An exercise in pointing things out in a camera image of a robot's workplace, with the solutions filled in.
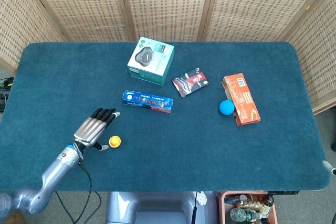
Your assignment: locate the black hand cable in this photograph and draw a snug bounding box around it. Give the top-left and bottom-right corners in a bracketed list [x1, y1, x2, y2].
[75, 163, 93, 224]

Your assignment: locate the long blue printed box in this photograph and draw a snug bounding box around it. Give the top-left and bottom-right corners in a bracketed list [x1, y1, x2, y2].
[122, 89, 174, 114]

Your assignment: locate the black cable on base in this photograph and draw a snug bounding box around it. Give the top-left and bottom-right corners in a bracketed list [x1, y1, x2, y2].
[191, 191, 199, 224]

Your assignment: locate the blue carpet table cover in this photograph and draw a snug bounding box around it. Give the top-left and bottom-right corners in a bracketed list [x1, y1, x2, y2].
[0, 41, 331, 193]

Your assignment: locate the woven rattan folding screen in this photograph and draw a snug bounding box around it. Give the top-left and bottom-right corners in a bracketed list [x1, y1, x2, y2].
[0, 0, 336, 116]

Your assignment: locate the blue ball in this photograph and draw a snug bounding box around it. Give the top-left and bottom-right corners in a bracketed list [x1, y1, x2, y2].
[219, 100, 235, 116]

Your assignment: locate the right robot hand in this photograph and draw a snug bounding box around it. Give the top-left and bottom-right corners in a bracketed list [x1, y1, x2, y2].
[322, 142, 336, 176]

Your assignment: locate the dark brown glass bottle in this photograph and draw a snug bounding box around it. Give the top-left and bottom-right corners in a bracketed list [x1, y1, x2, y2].
[260, 194, 275, 219]

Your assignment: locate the bundle of black cables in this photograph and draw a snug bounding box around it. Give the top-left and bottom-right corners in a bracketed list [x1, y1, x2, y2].
[0, 76, 15, 112]

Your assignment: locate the pink plastic bin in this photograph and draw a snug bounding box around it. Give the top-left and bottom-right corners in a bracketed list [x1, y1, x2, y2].
[217, 190, 279, 224]

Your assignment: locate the small yellow round cup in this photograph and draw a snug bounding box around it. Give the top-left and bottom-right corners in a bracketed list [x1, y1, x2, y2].
[109, 135, 122, 148]

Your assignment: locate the clear plastic water bottle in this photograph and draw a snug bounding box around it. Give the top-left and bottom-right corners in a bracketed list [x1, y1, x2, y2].
[230, 208, 261, 223]

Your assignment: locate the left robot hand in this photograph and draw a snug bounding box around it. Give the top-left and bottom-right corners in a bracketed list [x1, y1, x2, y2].
[73, 108, 121, 154]

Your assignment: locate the white green speaker box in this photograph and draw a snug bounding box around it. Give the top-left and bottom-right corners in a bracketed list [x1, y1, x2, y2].
[127, 36, 175, 86]

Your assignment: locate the red black snack packet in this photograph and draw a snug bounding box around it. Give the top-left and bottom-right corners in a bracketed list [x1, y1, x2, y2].
[171, 68, 210, 98]

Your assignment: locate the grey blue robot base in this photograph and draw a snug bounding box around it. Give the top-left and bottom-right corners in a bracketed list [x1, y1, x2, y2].
[104, 190, 220, 224]

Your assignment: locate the dark floor cable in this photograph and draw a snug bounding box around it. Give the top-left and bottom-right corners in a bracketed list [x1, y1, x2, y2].
[54, 191, 102, 224]

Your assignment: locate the brown snack bag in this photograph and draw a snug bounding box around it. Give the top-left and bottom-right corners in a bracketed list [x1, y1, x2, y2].
[227, 194, 263, 209]

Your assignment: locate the orange carton box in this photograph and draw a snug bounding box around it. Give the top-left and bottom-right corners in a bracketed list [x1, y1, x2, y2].
[221, 72, 261, 127]

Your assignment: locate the brown shoe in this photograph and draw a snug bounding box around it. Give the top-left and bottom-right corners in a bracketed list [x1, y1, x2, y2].
[6, 212, 26, 224]

